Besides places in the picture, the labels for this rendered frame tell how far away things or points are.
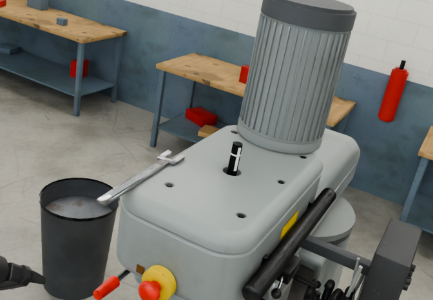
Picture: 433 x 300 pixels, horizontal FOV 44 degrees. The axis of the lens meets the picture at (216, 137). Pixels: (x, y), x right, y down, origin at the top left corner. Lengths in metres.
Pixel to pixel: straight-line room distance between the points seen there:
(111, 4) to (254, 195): 5.61
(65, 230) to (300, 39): 2.35
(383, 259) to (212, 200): 0.47
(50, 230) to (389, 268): 2.36
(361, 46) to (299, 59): 4.16
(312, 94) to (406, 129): 4.20
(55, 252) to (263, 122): 2.36
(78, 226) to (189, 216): 2.32
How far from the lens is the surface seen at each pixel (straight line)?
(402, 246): 1.31
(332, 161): 1.56
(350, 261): 1.38
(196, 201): 0.93
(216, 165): 1.06
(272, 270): 0.96
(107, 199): 0.89
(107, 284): 1.01
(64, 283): 3.48
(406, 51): 5.19
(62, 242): 3.28
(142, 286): 0.92
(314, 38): 1.10
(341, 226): 1.65
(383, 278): 1.28
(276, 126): 1.16
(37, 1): 6.80
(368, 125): 5.38
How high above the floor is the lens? 2.36
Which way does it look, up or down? 23 degrees down
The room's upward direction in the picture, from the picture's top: 11 degrees clockwise
